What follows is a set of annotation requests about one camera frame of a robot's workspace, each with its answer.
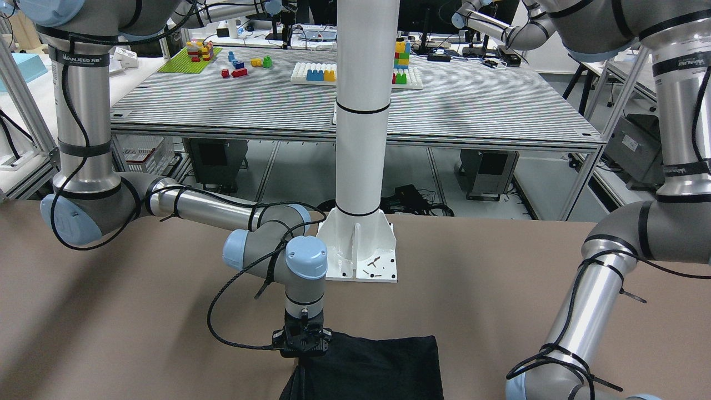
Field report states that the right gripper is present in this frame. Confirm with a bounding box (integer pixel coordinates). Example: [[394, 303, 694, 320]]
[[272, 312, 333, 358]]

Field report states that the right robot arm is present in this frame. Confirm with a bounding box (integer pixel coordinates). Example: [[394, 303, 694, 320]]
[[8, 1, 332, 358]]

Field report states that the striped work table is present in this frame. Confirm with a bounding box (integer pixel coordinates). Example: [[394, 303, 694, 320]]
[[109, 42, 607, 221]]

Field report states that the light blue plastic box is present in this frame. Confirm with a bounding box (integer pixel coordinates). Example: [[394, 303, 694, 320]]
[[11, 53, 48, 83]]

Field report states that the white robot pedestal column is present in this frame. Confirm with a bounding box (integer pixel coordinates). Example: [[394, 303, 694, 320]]
[[317, 1, 399, 283]]

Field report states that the green lego baseplate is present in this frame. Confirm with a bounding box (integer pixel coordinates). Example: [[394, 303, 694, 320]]
[[157, 47, 223, 74]]

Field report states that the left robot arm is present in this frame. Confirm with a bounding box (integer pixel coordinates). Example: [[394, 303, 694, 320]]
[[506, 1, 709, 399]]

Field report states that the white plastic basket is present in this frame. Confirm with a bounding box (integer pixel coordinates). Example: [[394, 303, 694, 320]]
[[117, 135, 175, 175]]

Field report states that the white block tray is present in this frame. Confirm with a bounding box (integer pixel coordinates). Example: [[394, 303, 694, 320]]
[[289, 62, 424, 91]]

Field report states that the black t-shirt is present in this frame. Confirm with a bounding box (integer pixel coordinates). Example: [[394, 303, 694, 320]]
[[279, 332, 444, 399]]

